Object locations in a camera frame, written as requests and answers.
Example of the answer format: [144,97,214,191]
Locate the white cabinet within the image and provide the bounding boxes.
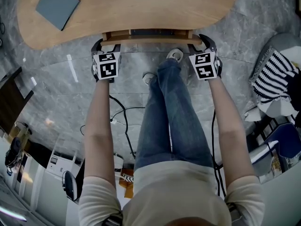
[45,146,86,181]

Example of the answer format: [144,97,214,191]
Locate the oval wooden table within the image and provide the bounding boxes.
[16,0,237,50]

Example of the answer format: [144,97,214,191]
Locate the person's cream shirt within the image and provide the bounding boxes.
[79,160,266,226]

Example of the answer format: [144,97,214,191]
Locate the grey shoulder strap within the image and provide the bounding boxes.
[225,202,246,224]
[101,211,125,226]

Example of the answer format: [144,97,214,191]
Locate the person's white shoe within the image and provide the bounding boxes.
[142,72,158,86]
[165,48,185,63]

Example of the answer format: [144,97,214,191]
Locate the dark wooden side table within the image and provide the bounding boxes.
[0,66,35,135]

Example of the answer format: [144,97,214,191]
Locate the person's blue jeans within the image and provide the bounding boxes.
[134,58,215,172]

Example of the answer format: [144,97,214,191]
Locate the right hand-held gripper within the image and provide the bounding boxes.
[187,33,223,81]

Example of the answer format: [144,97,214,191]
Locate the white cushion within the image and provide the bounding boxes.
[244,105,263,122]

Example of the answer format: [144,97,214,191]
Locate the grey notebook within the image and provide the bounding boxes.
[35,0,81,32]

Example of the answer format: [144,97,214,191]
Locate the wooden drawer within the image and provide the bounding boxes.
[101,28,203,47]

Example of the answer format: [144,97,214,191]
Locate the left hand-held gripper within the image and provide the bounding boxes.
[91,38,122,83]

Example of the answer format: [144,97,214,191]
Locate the black office chair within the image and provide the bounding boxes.
[61,170,83,203]

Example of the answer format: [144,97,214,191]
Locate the person's right forearm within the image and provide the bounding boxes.
[207,76,248,148]

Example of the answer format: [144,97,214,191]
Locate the person's left forearm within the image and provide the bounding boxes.
[84,79,118,148]

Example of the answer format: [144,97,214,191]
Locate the person's left white shoe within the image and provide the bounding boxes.
[142,72,158,86]

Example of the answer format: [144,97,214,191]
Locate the grey chair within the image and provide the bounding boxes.
[248,139,283,179]

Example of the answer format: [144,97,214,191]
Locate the person's right white shoe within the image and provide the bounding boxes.
[165,48,185,63]

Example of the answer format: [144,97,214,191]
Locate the black cable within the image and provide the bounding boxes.
[109,95,147,160]
[211,109,227,198]

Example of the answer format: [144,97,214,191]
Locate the black-white striped cloth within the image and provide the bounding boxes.
[249,49,300,106]

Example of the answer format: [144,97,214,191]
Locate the blue chair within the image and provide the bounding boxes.
[262,122,301,161]

